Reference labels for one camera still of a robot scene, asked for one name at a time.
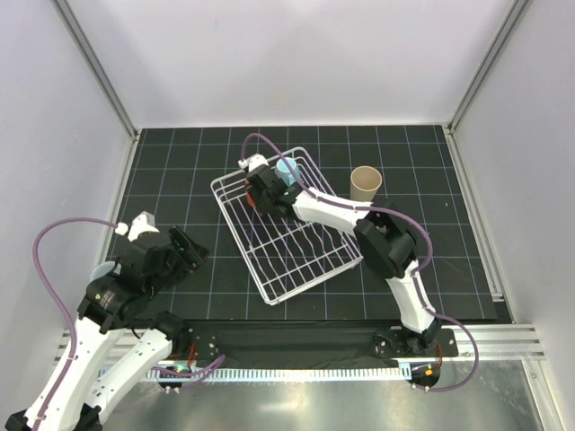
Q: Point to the white cable duct strip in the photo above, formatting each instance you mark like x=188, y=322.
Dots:
x=230, y=375

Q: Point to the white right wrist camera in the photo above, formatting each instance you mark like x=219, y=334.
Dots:
x=251, y=163

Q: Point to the white wire dish rack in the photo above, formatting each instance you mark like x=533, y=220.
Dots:
x=287, y=257

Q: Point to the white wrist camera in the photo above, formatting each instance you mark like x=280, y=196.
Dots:
x=143, y=223
x=251, y=163

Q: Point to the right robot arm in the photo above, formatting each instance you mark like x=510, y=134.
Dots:
x=386, y=241

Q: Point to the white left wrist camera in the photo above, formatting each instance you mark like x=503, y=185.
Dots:
x=143, y=223

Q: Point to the pale blue mug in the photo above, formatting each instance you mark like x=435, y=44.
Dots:
x=105, y=268

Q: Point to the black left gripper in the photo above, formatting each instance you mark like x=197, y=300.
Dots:
x=190, y=259

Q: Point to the light blue mug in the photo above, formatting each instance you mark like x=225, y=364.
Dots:
x=287, y=170

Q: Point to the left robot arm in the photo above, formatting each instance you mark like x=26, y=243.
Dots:
x=77, y=396

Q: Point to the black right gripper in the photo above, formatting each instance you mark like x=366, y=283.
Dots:
x=260, y=206

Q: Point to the black grid mat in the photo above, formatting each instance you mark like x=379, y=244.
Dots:
x=171, y=174

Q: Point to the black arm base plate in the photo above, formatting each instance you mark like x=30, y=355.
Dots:
x=311, y=344

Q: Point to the tall beige cup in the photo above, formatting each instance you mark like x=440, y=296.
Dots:
x=365, y=181

